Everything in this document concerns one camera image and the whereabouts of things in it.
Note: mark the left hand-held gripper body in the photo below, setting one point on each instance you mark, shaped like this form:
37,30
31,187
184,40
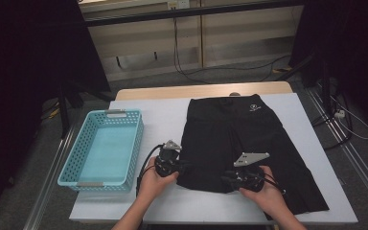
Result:
167,164

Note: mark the light blue plastic basket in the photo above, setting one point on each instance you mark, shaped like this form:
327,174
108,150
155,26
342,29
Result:
105,153

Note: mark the black shorts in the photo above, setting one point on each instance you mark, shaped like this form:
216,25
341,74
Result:
230,131

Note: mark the black horizontal bar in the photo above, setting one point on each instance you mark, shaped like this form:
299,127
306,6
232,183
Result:
188,12

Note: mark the aluminium floor rail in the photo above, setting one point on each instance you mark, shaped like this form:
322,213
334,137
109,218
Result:
49,185
357,159

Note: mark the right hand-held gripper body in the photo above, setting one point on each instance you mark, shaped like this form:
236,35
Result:
249,179

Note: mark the white wall socket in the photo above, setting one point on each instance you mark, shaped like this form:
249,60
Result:
182,4

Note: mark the black tripod stand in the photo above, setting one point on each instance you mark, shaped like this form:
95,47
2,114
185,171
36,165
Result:
64,121
325,89

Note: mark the person's right hand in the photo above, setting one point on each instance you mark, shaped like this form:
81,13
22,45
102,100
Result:
270,199

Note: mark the beige cabinet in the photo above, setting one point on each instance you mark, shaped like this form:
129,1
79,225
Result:
236,32

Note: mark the white table cover sheet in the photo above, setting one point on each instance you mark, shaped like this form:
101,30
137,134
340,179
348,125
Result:
300,108

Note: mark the person's left hand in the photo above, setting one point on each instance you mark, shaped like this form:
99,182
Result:
151,188

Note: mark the white power plug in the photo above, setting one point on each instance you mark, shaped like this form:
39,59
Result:
340,114

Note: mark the black curtain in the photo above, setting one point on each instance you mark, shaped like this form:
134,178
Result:
364,48
12,64

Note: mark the wooden table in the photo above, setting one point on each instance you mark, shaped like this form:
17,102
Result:
172,92

